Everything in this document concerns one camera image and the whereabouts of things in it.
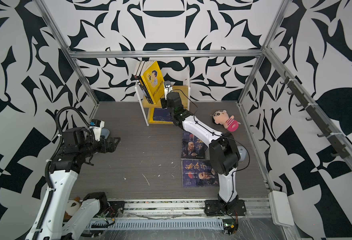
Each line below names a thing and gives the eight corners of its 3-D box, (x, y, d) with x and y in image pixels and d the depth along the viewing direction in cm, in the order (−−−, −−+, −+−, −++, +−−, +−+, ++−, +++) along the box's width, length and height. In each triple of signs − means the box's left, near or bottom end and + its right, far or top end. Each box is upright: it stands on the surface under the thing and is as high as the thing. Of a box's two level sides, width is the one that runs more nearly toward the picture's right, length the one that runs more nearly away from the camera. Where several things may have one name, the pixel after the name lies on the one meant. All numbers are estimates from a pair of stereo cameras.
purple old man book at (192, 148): (181, 159, 92) (181, 157, 90) (180, 132, 104) (180, 130, 102) (208, 159, 92) (208, 157, 90) (204, 132, 104) (205, 130, 102)
